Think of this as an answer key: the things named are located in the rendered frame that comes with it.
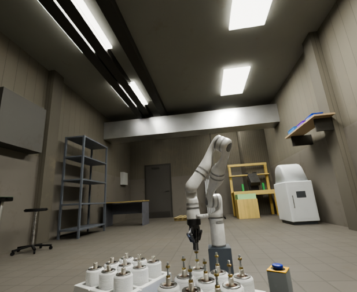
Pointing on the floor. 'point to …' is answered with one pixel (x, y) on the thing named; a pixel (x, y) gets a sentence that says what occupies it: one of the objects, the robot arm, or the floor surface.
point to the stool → (32, 233)
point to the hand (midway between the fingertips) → (195, 246)
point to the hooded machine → (295, 196)
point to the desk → (141, 207)
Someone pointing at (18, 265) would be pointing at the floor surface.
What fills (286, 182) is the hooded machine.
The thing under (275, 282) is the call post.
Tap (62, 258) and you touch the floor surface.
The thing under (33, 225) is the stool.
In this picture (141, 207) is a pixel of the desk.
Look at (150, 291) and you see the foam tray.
